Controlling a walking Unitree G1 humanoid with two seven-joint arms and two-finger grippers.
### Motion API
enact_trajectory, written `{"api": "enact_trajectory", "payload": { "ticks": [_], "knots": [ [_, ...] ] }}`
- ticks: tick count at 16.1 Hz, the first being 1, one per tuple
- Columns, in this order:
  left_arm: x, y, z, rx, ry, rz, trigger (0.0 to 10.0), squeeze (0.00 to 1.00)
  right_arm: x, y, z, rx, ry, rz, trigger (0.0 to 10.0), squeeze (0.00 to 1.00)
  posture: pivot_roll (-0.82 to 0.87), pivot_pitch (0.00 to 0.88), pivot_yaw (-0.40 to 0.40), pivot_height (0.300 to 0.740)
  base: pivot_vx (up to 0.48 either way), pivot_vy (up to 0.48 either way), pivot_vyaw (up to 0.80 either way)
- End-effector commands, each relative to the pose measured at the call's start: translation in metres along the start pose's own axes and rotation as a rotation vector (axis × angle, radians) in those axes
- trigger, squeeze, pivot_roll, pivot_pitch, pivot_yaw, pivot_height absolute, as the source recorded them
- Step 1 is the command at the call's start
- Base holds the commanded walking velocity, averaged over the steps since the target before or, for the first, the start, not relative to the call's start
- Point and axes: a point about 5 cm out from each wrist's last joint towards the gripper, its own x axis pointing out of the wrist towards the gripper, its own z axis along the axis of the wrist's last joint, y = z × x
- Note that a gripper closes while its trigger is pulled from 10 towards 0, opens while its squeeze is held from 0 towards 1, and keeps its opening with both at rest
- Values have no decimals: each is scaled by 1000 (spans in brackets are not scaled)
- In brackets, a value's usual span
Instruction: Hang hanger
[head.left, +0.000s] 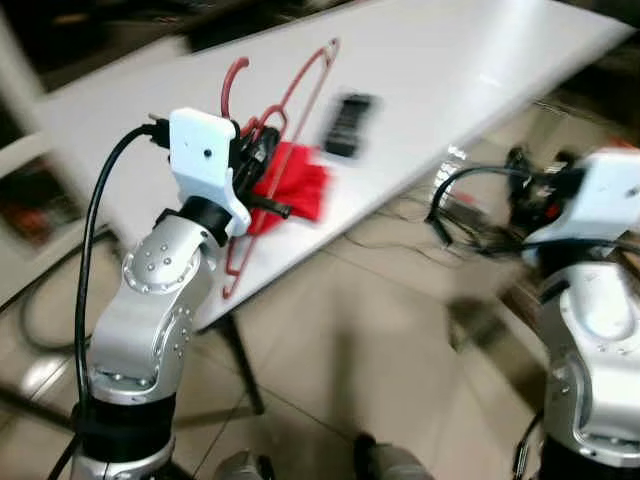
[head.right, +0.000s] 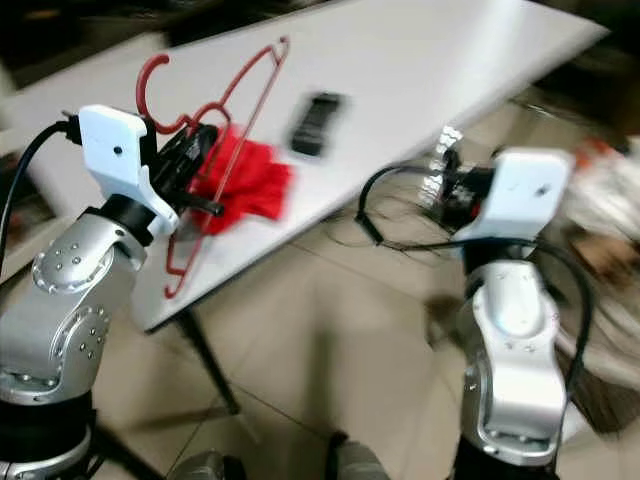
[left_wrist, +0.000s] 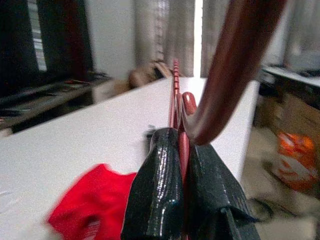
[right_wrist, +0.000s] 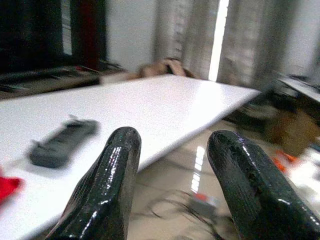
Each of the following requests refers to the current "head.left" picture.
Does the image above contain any red cloth garment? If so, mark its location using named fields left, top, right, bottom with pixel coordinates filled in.
left=250, top=140, right=331, bottom=237

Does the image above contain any red plastic hanger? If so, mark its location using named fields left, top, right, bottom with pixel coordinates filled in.
left=218, top=38, right=341, bottom=301

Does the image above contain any black handheld controller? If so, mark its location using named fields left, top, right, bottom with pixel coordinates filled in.
left=320, top=92, right=378, bottom=161

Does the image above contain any grey left robot leg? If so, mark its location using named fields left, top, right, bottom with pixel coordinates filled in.
left=213, top=450, right=273, bottom=480

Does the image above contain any grey robot leg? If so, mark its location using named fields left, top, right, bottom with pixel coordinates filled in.
left=213, top=450, right=273, bottom=480
left=353, top=433, right=438, bottom=480

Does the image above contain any grey right robot leg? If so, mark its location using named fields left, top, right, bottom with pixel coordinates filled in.
left=353, top=433, right=438, bottom=480

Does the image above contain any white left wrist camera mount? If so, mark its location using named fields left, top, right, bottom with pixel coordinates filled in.
left=168, top=107, right=253, bottom=239

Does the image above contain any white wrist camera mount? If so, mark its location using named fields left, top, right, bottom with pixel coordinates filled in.
left=168, top=107, right=253, bottom=239
left=555, top=148, right=640, bottom=243

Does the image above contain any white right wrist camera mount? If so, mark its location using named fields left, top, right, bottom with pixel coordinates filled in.
left=555, top=148, right=640, bottom=243

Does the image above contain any white table black frame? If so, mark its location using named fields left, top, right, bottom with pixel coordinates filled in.
left=35, top=0, right=640, bottom=416

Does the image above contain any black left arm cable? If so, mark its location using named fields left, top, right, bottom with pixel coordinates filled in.
left=72, top=122, right=173, bottom=421

